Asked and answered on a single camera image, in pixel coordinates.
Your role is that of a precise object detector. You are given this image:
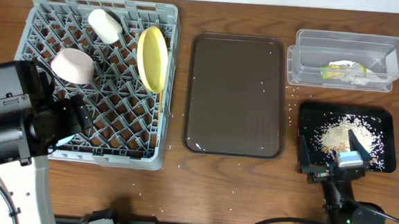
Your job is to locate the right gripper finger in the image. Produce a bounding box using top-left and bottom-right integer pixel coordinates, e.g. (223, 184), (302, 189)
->
(348, 130), (371, 163)
(298, 135), (310, 167)

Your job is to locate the light blue saucer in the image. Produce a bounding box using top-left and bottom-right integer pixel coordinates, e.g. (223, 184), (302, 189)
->
(56, 135), (75, 147)

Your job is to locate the pile of rice leftovers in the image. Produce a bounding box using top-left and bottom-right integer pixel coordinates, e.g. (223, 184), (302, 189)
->
(308, 112), (385, 172)

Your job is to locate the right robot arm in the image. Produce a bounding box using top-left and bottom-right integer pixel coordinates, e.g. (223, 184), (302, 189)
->
(297, 130), (385, 224)

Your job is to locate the grey plastic dishwasher rack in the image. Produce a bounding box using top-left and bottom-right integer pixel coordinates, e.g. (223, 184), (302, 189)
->
(15, 0), (181, 171)

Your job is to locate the black plastic tray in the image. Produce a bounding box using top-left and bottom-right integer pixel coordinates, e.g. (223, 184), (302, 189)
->
(299, 101), (397, 173)

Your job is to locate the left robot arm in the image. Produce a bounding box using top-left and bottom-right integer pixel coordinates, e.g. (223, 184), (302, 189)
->
(0, 60), (93, 224)

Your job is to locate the white cup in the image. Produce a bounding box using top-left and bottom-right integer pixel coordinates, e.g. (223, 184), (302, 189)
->
(88, 8), (123, 44)

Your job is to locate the dark brown serving tray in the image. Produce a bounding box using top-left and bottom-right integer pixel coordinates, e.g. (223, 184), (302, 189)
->
(182, 33), (285, 160)

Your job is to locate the clear plastic waste bin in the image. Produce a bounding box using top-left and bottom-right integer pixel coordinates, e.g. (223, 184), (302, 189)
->
(286, 29), (399, 93)

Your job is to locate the wooden chopstick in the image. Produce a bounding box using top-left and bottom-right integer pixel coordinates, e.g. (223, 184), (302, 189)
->
(163, 52), (173, 94)
(156, 91), (163, 148)

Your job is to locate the white paper napkin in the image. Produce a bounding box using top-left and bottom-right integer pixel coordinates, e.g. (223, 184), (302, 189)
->
(321, 60), (388, 85)

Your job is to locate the green yellow snack wrapper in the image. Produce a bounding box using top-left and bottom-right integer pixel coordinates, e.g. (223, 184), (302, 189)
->
(321, 60), (368, 81)

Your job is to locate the pink bowl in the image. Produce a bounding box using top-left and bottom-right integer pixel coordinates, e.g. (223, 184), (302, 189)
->
(51, 48), (94, 85)

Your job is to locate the yellow plate with leftovers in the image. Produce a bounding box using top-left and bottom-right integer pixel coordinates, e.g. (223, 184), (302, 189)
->
(136, 26), (168, 94)

